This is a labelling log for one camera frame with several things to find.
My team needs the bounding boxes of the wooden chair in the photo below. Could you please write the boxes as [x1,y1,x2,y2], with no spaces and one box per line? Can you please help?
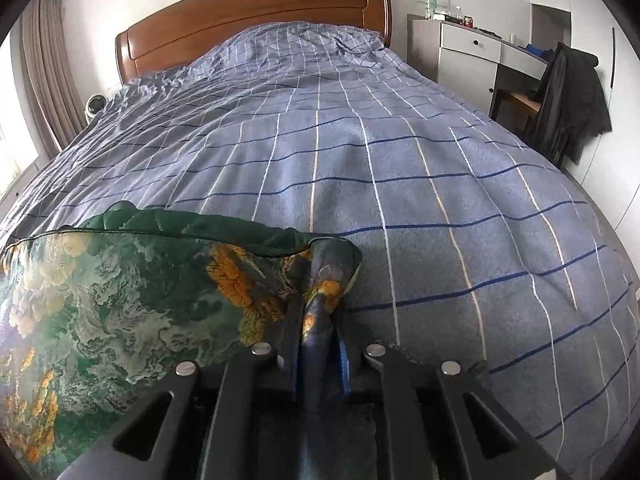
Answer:
[489,89,541,136]

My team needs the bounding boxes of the blue plaid bed duvet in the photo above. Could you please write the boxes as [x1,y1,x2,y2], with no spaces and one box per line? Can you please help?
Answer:
[1,22,639,479]

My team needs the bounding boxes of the beige window curtain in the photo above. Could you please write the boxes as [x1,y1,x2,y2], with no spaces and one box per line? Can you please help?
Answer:
[18,0,87,158]

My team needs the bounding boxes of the white desk with drawers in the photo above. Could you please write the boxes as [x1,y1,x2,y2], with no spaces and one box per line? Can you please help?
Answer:
[407,14,547,115]

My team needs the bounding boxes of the white round desk fan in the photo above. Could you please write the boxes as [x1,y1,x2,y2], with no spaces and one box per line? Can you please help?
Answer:
[85,93,107,124]

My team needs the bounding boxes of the black coat on chair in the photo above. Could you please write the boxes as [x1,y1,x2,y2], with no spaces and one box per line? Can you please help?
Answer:
[524,42,612,167]

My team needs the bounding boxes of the green landscape print silk jacket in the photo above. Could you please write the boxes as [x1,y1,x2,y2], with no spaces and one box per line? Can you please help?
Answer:
[1,202,362,479]

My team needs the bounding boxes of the brown wooden headboard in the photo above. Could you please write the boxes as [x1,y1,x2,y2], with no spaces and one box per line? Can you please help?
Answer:
[115,0,393,84]

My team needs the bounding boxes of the clear bottle on desk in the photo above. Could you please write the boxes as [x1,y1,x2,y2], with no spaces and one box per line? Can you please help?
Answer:
[423,0,438,20]

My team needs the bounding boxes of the white wardrobe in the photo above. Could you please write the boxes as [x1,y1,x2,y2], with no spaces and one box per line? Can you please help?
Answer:
[527,0,640,241]

